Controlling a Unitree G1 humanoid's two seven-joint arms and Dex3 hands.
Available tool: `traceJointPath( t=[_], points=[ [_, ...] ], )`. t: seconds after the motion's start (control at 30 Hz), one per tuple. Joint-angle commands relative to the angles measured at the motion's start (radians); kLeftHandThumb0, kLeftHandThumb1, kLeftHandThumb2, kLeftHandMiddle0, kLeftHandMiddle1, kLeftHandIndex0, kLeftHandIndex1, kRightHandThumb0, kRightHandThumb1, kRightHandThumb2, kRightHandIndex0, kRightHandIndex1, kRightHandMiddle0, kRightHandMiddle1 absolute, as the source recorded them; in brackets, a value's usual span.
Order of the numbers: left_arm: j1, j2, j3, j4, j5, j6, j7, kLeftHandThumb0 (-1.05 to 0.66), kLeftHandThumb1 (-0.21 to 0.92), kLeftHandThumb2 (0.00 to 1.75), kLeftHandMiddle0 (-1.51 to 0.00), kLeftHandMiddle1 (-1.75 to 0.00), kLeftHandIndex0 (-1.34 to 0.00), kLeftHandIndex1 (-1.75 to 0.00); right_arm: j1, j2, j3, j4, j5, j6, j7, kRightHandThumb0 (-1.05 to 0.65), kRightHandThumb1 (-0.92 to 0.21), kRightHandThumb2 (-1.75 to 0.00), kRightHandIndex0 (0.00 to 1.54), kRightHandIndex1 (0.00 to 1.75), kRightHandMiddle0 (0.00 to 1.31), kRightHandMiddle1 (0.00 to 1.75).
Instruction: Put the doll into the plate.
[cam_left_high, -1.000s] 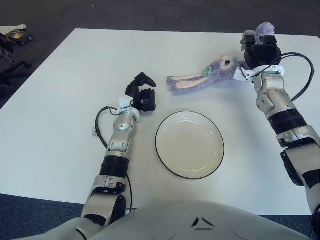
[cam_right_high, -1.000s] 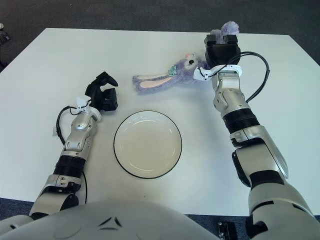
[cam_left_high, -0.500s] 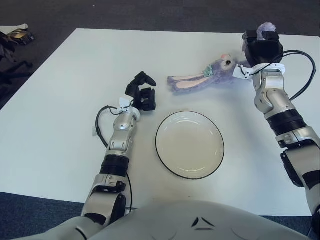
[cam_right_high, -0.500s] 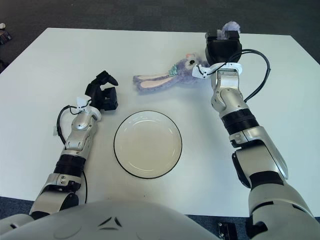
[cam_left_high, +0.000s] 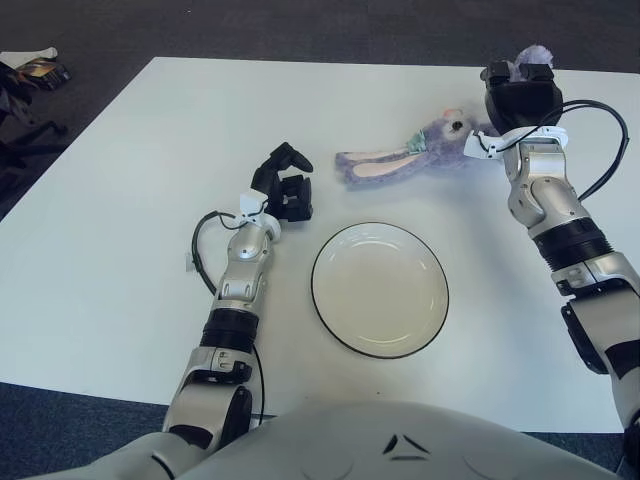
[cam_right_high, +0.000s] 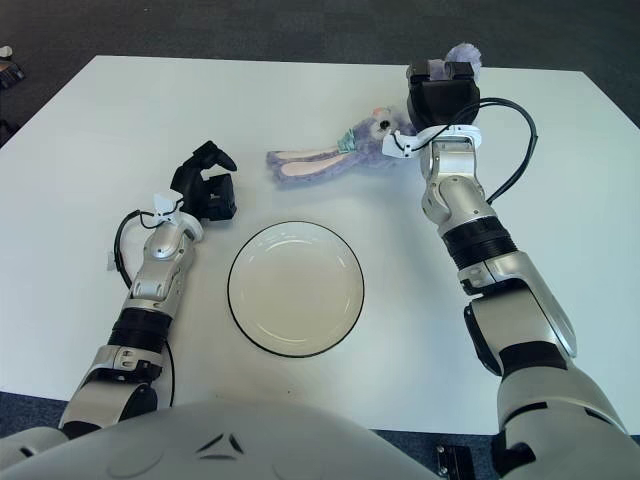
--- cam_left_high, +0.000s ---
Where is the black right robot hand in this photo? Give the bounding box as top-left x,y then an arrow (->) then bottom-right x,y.
479,59 -> 565,136

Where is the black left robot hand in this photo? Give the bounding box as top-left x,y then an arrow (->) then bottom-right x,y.
251,142 -> 315,224

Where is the purple plush rabbit doll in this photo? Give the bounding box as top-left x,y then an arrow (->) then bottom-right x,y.
334,44 -> 554,192

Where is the white plate with black rim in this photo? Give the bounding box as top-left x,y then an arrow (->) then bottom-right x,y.
310,221 -> 450,360

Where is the grey robot torso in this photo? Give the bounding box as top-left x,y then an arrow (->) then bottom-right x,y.
84,399 -> 626,480

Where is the dark printed box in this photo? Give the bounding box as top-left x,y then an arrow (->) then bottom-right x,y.
17,55 -> 71,91

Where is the black office chair base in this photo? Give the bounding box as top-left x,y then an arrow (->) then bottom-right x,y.
0,69 -> 69,171

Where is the white paper sheet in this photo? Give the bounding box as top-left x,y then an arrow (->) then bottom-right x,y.
0,46 -> 59,66

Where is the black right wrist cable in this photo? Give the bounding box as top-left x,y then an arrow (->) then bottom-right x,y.
539,99 -> 630,201

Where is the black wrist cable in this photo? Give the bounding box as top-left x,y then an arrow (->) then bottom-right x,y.
539,99 -> 630,201
192,210 -> 241,294

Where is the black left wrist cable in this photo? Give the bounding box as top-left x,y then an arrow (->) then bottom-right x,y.
192,210 -> 241,294

